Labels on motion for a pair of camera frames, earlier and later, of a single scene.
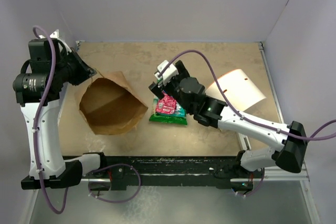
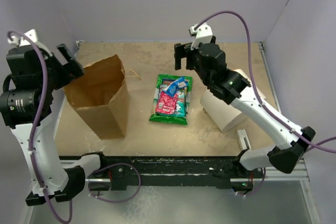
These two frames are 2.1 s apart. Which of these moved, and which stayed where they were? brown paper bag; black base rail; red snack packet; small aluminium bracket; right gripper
Moved: brown paper bag; right gripper
Stayed: black base rail; red snack packet; small aluminium bracket
